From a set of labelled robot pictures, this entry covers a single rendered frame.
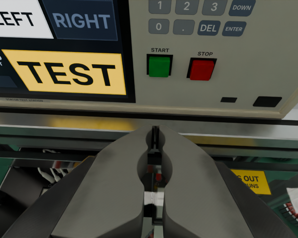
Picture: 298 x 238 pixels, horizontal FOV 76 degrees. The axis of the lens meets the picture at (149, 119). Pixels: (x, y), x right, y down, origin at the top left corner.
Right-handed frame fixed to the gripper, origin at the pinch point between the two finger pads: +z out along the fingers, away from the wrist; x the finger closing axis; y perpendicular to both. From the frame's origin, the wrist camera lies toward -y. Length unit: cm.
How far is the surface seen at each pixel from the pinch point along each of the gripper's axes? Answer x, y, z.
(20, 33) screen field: -11.2, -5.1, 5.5
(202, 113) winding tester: 5.4, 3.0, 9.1
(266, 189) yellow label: 13.2, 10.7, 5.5
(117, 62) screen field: -3.6, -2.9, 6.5
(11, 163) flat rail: -20.8, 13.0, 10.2
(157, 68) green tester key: 0.0, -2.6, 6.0
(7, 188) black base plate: -38, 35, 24
